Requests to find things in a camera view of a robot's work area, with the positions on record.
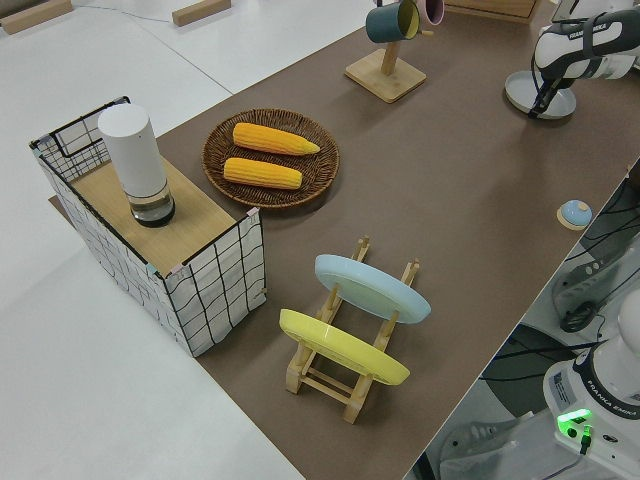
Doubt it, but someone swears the light wooden board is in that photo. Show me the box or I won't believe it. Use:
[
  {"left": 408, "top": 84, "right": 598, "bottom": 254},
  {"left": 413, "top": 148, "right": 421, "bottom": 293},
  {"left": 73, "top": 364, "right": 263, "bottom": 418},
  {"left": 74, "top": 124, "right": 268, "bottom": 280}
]
[{"left": 69, "top": 158, "right": 236, "bottom": 274}]

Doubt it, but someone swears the gray round plate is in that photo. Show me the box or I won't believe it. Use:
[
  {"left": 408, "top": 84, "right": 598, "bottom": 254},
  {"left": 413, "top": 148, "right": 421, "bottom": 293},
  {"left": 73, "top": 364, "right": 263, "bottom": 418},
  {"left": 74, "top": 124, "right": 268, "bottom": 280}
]
[{"left": 503, "top": 69, "right": 577, "bottom": 120}]

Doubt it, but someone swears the light wooden box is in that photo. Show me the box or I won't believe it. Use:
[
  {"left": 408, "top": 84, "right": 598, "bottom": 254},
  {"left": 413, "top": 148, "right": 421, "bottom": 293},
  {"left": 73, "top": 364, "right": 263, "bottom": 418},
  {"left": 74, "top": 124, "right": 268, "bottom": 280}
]
[{"left": 442, "top": 0, "right": 542, "bottom": 25}]

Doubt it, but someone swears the light blue plate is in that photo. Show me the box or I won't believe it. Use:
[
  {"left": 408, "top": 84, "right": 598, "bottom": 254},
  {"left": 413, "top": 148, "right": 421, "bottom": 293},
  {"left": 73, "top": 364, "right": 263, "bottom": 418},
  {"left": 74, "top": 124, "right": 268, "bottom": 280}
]
[{"left": 314, "top": 253, "right": 432, "bottom": 326}]

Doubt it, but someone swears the brown wicker tray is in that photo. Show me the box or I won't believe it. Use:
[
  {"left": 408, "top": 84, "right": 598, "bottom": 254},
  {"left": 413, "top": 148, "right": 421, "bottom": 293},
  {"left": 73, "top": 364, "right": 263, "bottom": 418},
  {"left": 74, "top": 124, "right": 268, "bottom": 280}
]
[{"left": 201, "top": 108, "right": 342, "bottom": 210}]

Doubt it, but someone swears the short blunt corn cob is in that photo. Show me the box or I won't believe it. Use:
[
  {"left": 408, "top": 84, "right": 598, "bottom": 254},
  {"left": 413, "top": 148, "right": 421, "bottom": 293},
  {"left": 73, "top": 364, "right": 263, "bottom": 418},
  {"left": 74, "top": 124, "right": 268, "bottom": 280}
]
[{"left": 223, "top": 157, "right": 304, "bottom": 191}]

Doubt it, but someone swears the black floor cable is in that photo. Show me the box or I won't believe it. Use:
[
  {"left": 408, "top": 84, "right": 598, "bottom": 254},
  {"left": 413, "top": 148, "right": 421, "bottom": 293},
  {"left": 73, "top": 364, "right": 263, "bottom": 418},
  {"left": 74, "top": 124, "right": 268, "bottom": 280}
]
[{"left": 478, "top": 344, "right": 604, "bottom": 387}]

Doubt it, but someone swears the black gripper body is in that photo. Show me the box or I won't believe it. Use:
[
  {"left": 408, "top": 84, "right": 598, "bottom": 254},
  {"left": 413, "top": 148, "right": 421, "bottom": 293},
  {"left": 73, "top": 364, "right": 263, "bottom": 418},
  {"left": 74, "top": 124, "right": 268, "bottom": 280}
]
[{"left": 542, "top": 60, "right": 576, "bottom": 94}]

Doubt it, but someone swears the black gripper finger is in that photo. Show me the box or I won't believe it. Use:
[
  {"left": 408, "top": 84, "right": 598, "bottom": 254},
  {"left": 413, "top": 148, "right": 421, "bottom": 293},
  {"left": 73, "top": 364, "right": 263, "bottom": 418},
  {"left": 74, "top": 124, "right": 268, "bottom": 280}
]
[{"left": 529, "top": 82, "right": 553, "bottom": 120}]

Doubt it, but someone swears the white gray floor device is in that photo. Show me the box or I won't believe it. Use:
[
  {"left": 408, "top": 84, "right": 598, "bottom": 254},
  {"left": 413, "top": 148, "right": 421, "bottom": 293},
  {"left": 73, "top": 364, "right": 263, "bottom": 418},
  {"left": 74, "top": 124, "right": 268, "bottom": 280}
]
[{"left": 551, "top": 244, "right": 626, "bottom": 334}]

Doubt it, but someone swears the long wooden block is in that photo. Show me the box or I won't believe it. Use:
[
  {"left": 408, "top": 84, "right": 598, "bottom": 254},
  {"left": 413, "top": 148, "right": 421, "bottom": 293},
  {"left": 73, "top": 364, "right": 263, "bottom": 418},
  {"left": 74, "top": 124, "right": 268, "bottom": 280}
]
[{"left": 0, "top": 0, "right": 72, "bottom": 35}]

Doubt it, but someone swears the wooden dish rack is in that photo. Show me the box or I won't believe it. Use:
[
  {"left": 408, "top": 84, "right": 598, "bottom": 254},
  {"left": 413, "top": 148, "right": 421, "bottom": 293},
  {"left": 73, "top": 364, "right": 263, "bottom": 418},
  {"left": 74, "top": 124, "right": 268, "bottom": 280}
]
[{"left": 284, "top": 234, "right": 421, "bottom": 425}]

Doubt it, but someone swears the white cylindrical bottle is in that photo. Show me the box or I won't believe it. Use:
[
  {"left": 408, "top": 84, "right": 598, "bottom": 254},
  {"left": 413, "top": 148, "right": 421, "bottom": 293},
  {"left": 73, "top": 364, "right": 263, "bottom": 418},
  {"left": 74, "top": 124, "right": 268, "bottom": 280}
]
[{"left": 97, "top": 103, "right": 177, "bottom": 229}]

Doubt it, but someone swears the cream toaster oven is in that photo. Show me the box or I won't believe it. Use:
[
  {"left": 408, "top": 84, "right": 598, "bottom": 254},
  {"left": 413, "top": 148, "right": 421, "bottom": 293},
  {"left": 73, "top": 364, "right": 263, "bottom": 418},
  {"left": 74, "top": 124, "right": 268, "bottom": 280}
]
[{"left": 552, "top": 0, "right": 581, "bottom": 24}]

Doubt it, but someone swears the short wooden block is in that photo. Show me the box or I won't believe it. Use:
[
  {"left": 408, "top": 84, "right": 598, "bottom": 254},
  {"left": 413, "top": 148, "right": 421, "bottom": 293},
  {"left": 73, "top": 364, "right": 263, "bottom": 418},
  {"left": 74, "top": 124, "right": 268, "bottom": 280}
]
[{"left": 171, "top": 0, "right": 233, "bottom": 27}]

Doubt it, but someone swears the long pointed corn cob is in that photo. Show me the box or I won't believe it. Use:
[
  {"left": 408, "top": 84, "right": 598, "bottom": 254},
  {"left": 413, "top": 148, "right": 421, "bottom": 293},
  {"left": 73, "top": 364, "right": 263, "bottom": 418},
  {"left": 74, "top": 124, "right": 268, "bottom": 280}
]
[{"left": 232, "top": 122, "right": 322, "bottom": 157}]

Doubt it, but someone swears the pink mug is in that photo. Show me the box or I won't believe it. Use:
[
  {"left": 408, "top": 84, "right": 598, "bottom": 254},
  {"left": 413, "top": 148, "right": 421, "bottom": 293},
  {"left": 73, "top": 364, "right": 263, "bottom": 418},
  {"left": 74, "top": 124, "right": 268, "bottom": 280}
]
[{"left": 417, "top": 0, "right": 446, "bottom": 26}]

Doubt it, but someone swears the dark teal mug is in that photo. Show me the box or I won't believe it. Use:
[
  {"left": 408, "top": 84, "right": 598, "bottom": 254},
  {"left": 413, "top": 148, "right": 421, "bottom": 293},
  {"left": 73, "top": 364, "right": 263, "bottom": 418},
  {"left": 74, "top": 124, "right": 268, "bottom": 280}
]
[{"left": 364, "top": 0, "right": 422, "bottom": 44}]

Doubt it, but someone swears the wooden mug tree stand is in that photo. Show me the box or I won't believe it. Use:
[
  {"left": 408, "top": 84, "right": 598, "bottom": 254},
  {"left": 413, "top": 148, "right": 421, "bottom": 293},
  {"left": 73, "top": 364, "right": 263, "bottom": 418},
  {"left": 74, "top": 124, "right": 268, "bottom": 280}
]
[{"left": 344, "top": 0, "right": 434, "bottom": 105}]

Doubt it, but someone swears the brown table mat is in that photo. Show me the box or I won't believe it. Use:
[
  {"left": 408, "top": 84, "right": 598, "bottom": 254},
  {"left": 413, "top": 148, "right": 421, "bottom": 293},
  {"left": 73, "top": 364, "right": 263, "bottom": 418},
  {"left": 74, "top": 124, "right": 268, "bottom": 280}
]
[{"left": 48, "top": 0, "right": 640, "bottom": 480}]

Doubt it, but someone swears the blue dome wooden base bell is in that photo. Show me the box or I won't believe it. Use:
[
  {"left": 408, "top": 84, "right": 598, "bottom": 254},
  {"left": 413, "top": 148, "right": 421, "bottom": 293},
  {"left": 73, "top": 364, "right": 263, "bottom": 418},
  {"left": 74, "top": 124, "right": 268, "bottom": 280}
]
[{"left": 556, "top": 199, "right": 594, "bottom": 231}]

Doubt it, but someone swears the yellow plate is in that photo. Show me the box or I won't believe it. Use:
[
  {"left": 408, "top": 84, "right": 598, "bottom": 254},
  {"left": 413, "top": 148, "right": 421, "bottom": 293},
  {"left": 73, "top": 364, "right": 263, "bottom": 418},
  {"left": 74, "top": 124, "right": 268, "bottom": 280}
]
[{"left": 278, "top": 308, "right": 412, "bottom": 387}]

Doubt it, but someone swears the black wire basket fabric liner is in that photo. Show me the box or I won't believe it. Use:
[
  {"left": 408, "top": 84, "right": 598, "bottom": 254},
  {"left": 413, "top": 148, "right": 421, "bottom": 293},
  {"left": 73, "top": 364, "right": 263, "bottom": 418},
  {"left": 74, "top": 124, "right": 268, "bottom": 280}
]
[{"left": 28, "top": 95, "right": 267, "bottom": 359}]

